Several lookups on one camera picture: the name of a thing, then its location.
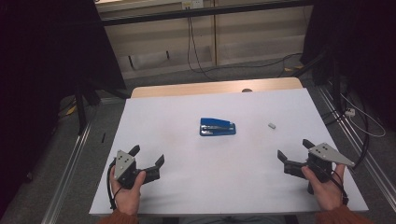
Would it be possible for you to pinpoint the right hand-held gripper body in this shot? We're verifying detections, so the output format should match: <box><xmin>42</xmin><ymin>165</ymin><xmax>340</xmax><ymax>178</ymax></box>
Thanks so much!
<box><xmin>306</xmin><ymin>143</ymin><xmax>355</xmax><ymax>183</ymax></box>

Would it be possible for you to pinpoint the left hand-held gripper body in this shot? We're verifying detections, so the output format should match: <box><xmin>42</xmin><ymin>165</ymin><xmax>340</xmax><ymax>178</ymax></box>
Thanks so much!
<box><xmin>114</xmin><ymin>149</ymin><xmax>144</xmax><ymax>190</ymax></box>

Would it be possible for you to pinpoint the blue stapler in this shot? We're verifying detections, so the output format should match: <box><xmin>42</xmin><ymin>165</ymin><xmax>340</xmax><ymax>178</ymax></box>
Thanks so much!
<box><xmin>199</xmin><ymin>117</ymin><xmax>237</xmax><ymax>137</ymax></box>

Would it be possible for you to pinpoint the person's left hand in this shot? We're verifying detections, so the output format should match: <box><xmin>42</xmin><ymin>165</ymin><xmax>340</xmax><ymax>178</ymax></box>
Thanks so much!
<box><xmin>110</xmin><ymin>166</ymin><xmax>148</xmax><ymax>217</ymax></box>

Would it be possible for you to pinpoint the person's right hand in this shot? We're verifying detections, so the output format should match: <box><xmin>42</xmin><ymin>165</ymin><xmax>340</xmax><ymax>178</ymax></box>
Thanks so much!
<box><xmin>301</xmin><ymin>164</ymin><xmax>347</xmax><ymax>212</ymax></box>

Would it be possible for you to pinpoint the black metal stand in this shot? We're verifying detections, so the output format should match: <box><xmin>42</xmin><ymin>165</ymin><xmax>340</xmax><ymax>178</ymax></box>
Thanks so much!
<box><xmin>74</xmin><ymin>82</ymin><xmax>132</xmax><ymax>134</ymax></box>
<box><xmin>292</xmin><ymin>49</ymin><xmax>347</xmax><ymax>116</ymax></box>

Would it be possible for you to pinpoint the white table cover sheet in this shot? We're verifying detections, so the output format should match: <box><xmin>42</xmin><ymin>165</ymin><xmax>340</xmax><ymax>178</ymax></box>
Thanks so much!
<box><xmin>89</xmin><ymin>88</ymin><xmax>369</xmax><ymax>217</ymax></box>

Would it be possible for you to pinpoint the black curtain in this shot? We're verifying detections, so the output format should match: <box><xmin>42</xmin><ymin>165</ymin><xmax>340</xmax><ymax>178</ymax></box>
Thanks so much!
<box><xmin>300</xmin><ymin>0</ymin><xmax>396</xmax><ymax>132</ymax></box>
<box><xmin>0</xmin><ymin>0</ymin><xmax>127</xmax><ymax>216</ymax></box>

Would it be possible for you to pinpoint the black horizontal bar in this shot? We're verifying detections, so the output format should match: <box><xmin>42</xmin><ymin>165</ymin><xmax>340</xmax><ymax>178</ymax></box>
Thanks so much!
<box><xmin>101</xmin><ymin>0</ymin><xmax>314</xmax><ymax>27</ymax></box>

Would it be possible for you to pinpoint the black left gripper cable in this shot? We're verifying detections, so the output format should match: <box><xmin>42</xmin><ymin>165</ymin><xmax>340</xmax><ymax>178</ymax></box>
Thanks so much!
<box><xmin>106</xmin><ymin>158</ymin><xmax>122</xmax><ymax>211</ymax></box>

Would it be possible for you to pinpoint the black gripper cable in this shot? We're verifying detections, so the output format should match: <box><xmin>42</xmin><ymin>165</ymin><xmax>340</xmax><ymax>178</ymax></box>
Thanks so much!
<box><xmin>106</xmin><ymin>158</ymin><xmax>122</xmax><ymax>211</ymax></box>
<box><xmin>311</xmin><ymin>161</ymin><xmax>349</xmax><ymax>206</ymax></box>

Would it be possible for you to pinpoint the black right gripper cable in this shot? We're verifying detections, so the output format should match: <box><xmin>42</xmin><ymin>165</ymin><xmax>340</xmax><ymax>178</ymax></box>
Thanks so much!
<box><xmin>311</xmin><ymin>161</ymin><xmax>349</xmax><ymax>206</ymax></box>

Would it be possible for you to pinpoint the black floor cable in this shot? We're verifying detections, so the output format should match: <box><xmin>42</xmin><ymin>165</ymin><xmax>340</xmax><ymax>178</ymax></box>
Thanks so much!
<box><xmin>321</xmin><ymin>92</ymin><xmax>372</xmax><ymax>169</ymax></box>

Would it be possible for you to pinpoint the aluminium floor rail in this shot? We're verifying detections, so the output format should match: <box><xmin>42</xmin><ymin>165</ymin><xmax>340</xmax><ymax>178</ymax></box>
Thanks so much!
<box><xmin>316</xmin><ymin>85</ymin><xmax>396</xmax><ymax>213</ymax></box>
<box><xmin>41</xmin><ymin>97</ymin><xmax>125</xmax><ymax>224</ymax></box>

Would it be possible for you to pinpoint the white floor cable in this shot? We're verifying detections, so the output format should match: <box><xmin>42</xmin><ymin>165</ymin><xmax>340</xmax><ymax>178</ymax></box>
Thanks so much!
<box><xmin>340</xmin><ymin>92</ymin><xmax>387</xmax><ymax>138</ymax></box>

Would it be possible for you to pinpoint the black hanging cable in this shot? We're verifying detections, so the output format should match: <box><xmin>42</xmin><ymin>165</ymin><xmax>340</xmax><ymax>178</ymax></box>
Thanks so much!
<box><xmin>186</xmin><ymin>7</ymin><xmax>219</xmax><ymax>82</ymax></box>
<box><xmin>188</xmin><ymin>7</ymin><xmax>304</xmax><ymax>74</ymax></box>

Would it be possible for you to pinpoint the white wall socket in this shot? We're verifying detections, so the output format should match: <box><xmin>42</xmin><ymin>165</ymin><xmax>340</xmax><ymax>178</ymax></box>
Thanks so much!
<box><xmin>181</xmin><ymin>0</ymin><xmax>205</xmax><ymax>9</ymax></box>

